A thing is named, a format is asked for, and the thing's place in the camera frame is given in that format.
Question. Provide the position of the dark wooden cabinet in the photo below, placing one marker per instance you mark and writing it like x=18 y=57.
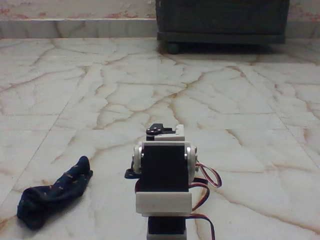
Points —
x=222 y=17

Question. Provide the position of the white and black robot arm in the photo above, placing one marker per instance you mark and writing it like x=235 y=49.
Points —
x=162 y=170

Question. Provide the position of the dark blue patterned sock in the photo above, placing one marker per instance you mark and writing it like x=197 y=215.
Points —
x=55 y=192

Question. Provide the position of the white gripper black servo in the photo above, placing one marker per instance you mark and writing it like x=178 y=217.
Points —
x=167 y=135

